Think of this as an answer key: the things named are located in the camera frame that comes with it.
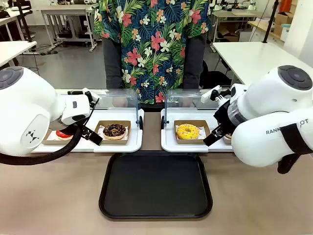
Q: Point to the large white table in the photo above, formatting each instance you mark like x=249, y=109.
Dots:
x=249, y=58

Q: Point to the person left arm grey sleeve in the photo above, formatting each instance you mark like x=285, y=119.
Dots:
x=194, y=63

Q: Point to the person arm grey sleeve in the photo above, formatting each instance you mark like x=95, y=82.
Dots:
x=194, y=63
x=112, y=63

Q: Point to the clear display case lid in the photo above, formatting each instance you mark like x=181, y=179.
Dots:
x=117, y=98
x=185, y=98

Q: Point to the right white display case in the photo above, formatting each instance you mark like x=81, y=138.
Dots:
x=168, y=139

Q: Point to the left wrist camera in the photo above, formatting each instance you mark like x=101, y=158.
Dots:
x=90, y=96

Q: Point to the brown cardboard box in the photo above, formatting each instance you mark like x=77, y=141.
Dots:
x=282, y=22

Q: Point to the brown cardboard donut tray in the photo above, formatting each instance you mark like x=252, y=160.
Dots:
x=203, y=123
x=227, y=141
x=97, y=142
x=45, y=142

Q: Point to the black office chair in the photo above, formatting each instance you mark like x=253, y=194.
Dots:
x=215, y=77

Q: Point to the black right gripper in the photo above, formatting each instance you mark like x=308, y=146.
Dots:
x=223, y=115

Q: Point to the white display case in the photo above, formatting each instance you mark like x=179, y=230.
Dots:
x=168, y=139
x=133, y=137

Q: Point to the yellow sprinkled donut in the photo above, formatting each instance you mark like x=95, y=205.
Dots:
x=187, y=132

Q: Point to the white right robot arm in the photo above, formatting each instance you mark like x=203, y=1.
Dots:
x=266, y=98

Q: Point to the person torso in floral shirt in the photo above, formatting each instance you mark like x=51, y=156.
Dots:
x=151, y=49

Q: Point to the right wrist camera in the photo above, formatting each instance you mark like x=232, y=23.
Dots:
x=211, y=94

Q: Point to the black vertical pole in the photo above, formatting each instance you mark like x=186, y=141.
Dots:
x=270, y=22

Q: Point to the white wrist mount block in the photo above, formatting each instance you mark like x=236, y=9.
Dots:
x=75, y=110
x=238, y=91

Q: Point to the white printed paper liner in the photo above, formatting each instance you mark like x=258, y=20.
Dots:
x=100, y=133
x=51, y=137
x=203, y=133

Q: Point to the grey lab workbench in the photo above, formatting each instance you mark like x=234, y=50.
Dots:
x=232, y=17

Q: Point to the person right arm grey sleeve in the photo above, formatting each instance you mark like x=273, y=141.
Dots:
x=112, y=63

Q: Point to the left white display case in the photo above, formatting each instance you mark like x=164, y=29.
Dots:
x=133, y=137

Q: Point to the white left wrist mount block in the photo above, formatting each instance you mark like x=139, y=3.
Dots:
x=75, y=110

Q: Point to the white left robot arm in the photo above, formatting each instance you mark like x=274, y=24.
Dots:
x=22, y=107

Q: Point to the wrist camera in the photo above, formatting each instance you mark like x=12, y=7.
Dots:
x=211, y=94
x=90, y=96

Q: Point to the white lab workbench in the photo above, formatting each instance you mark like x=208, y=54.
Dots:
x=68, y=14

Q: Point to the white table with rounded corner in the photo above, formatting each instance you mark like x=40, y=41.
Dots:
x=14, y=50

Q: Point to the wooden shelf board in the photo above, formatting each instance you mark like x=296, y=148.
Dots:
x=264, y=30

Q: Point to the red glazed donut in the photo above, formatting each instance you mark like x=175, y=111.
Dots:
x=64, y=135

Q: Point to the black plastic serving tray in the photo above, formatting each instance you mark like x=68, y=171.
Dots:
x=155, y=186

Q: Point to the white right wrist mount block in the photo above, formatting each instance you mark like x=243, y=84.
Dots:
x=238, y=91

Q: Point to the chocolate donut with nut bits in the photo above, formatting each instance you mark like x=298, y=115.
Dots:
x=115, y=131

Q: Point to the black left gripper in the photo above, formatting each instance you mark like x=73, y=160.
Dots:
x=71, y=126

